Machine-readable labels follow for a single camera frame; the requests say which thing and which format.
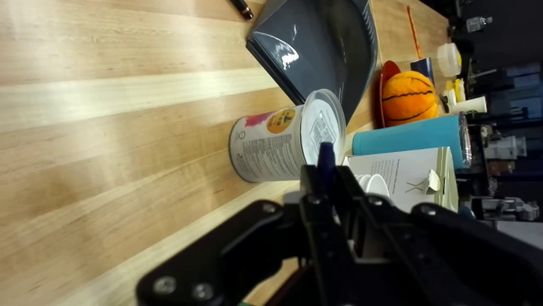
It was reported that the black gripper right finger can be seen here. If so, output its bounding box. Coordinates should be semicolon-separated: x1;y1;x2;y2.
332;165;543;306

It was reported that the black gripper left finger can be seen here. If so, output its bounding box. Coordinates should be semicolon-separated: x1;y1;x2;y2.
135;163;337;306

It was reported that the yellow bowl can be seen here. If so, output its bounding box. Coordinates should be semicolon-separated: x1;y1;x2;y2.
445;77;469;99

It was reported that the black pen with orange cap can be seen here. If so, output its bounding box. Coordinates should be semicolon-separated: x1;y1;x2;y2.
228;0;255;22

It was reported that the white rectangular box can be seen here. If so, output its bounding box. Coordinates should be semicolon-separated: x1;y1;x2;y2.
344;146;462;214

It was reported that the white labelled yogurt container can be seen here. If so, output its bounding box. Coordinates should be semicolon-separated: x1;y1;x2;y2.
228;87;349;186

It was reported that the teal tumbler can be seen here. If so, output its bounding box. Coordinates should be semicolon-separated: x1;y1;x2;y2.
350;112;474;172

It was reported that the white cup with base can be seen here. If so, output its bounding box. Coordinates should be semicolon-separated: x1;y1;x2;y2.
450;95;490;116

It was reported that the orange plush ball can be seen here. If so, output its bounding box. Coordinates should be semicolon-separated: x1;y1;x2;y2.
381;68;444;128

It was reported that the red plate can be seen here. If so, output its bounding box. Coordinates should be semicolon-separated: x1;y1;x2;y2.
378;60;405;129

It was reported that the dark blue book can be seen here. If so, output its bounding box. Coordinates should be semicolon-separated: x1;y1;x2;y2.
410;55;439;80

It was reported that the clear plastic container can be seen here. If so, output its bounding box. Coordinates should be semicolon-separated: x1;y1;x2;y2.
435;41;464;80

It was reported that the orange pencil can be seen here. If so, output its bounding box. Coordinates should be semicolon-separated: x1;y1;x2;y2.
405;4;425;60

